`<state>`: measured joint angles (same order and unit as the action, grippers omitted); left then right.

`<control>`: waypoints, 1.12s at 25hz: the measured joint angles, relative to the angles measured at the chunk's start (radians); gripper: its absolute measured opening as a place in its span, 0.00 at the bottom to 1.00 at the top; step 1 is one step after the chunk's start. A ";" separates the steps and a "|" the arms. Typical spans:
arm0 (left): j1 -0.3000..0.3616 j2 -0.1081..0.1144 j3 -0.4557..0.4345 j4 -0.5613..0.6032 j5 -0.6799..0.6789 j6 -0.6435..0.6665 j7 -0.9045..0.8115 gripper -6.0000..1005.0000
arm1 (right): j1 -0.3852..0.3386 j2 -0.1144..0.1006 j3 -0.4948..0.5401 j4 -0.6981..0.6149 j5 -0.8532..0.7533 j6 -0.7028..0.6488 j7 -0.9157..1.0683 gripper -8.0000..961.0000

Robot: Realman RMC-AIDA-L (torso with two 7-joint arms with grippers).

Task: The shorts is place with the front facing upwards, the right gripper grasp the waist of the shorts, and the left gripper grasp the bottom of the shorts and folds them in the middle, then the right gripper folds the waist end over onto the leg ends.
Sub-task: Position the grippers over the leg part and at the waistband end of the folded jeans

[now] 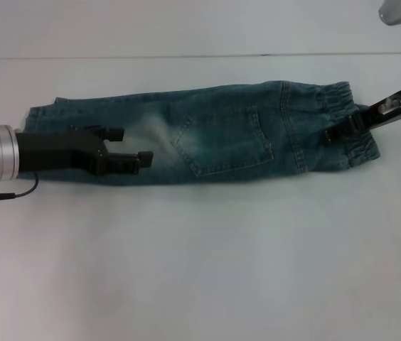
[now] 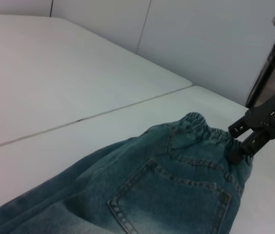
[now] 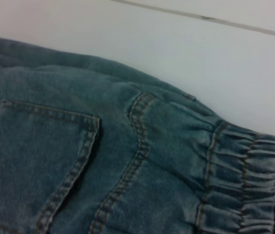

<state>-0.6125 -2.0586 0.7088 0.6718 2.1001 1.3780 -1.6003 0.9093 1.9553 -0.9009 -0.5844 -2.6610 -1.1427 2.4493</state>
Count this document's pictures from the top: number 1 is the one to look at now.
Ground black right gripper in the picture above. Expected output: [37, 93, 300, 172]
[324, 87, 401, 147]

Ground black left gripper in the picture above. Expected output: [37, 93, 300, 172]
[14, 124, 154, 177]

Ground blue denim shorts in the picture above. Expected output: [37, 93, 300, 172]
[22, 80, 381, 188]

